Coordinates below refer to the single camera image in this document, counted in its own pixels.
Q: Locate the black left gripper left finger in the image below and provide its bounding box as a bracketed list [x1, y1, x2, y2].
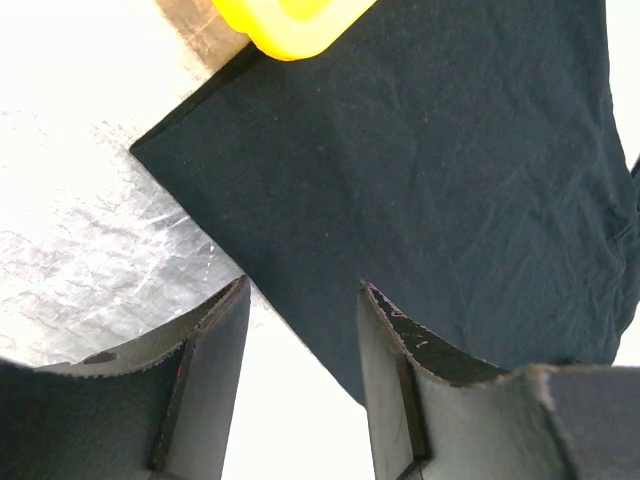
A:
[1, 277, 250, 479]

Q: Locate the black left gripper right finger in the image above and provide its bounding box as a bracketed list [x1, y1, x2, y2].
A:
[357, 283, 639, 479]

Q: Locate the black t-shirt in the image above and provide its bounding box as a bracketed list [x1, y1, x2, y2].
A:
[131, 1, 639, 402]

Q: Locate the yellow plastic tray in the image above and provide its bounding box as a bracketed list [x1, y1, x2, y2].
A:
[213, 0, 375, 61]

